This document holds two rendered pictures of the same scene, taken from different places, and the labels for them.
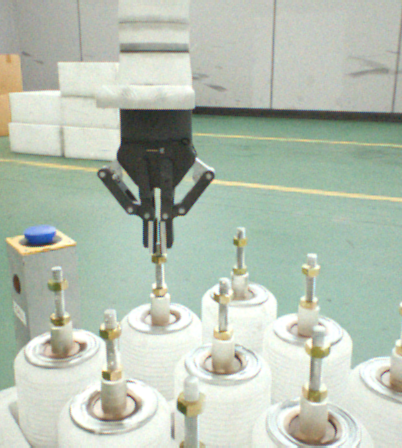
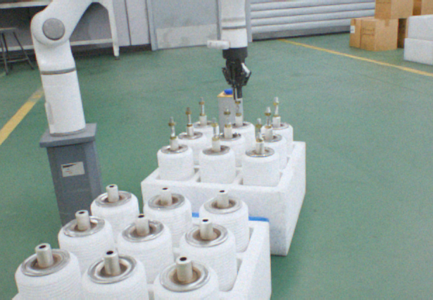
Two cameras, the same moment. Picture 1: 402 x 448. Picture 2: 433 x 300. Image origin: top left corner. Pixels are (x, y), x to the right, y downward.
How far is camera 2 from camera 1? 104 cm
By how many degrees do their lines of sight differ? 51
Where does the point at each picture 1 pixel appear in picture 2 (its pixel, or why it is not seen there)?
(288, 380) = not seen: hidden behind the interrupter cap
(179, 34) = (232, 23)
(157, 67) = (225, 34)
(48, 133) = (427, 47)
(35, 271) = (221, 103)
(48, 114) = (430, 32)
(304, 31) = not seen: outside the picture
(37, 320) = (222, 122)
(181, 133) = (234, 56)
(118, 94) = (209, 44)
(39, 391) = not seen: hidden behind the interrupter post
